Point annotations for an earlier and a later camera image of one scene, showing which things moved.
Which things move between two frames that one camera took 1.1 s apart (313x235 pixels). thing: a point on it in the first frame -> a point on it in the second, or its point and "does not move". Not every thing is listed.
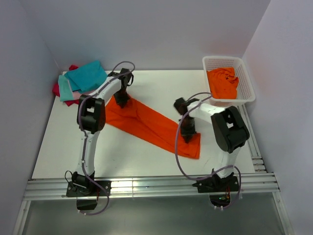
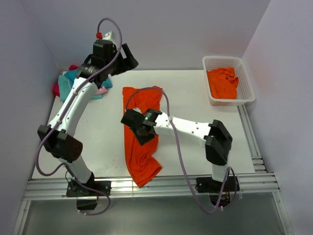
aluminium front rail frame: [149, 187] does not move
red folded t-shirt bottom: [55, 88] does not move
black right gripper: [187, 134] -> [143, 140]
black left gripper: [122, 102] -> [130, 62]
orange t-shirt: [138, 119] -> [142, 160]
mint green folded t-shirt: [65, 90] does not move
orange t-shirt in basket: [223, 82] does not move
